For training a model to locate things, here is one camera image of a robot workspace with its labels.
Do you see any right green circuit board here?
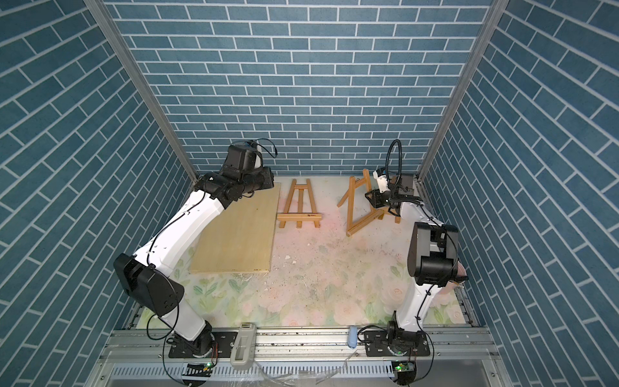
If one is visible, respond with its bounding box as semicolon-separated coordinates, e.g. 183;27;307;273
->
392;361;417;374

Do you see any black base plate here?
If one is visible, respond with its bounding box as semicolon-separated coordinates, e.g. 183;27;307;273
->
166;331;237;359
359;330;430;358

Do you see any left green circuit board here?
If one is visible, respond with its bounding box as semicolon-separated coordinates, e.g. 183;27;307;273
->
182;363;214;379

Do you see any blue rail clip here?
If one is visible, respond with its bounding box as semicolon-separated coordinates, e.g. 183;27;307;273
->
347;326;358;349

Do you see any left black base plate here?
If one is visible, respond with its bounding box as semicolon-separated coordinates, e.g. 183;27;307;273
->
166;331;237;359

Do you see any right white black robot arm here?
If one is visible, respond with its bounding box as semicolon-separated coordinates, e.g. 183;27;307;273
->
365;189;467;343

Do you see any green circuit board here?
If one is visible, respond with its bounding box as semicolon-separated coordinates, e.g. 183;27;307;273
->
392;361;417;374
182;363;214;379

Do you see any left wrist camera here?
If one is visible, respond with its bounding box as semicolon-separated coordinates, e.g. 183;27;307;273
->
222;143;264;179

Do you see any grey rail clamp handle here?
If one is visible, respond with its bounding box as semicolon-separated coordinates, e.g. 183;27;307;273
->
230;322;257;371

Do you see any plywood canvas board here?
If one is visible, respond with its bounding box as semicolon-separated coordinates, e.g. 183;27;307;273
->
190;183;281;274

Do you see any aluminium front rail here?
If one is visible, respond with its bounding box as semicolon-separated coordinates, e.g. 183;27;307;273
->
86;326;511;386

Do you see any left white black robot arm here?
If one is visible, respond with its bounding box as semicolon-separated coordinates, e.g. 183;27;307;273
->
114;167;274;346

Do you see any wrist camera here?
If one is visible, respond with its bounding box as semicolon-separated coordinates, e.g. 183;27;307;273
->
222;143;264;179
372;168;415;194

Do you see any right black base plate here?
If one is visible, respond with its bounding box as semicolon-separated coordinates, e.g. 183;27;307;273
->
359;330;430;358

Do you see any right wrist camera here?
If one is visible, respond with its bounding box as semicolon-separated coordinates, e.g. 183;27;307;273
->
372;168;415;194

